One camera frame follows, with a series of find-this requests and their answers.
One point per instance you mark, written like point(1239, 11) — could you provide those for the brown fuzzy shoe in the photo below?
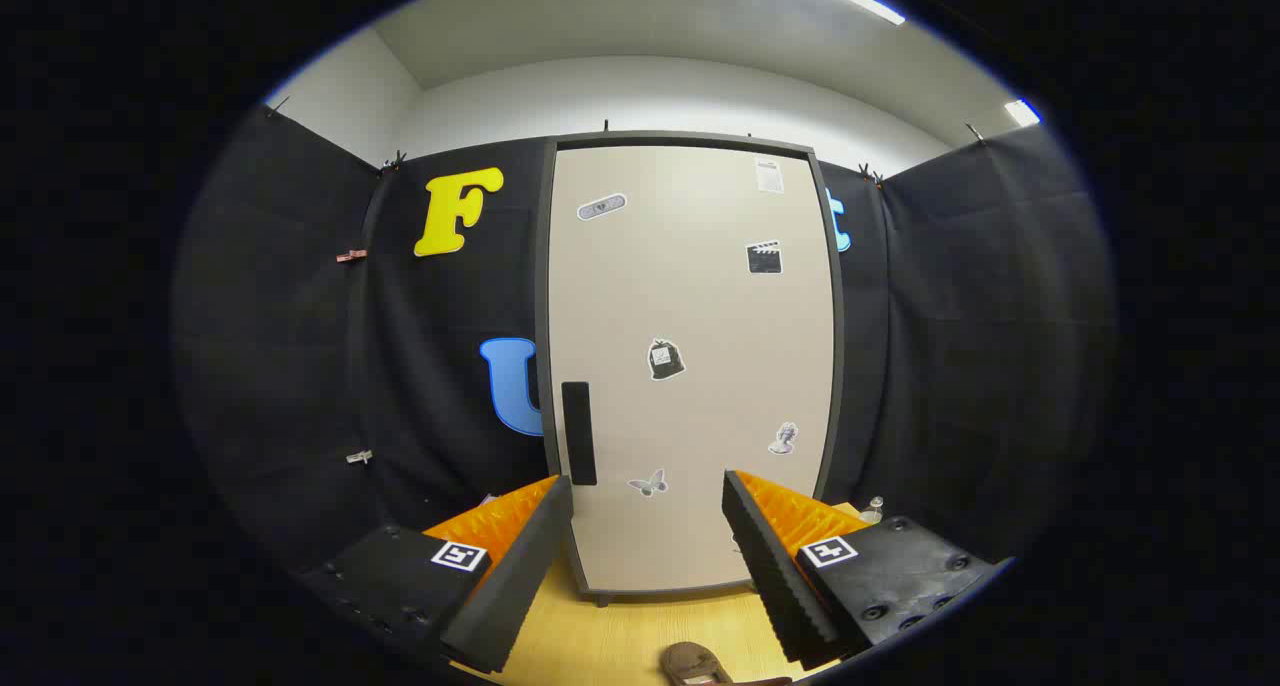
point(693, 663)

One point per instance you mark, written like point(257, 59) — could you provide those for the green plastic bottle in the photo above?
point(873, 512)

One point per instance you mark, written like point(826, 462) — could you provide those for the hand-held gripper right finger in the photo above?
point(770, 566)

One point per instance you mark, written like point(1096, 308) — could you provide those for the black backdrop cloth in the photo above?
point(300, 316)

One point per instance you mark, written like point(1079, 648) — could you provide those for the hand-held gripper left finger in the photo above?
point(520, 576)

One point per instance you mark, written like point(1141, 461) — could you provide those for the grey shoe cabinet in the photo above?
point(543, 266)

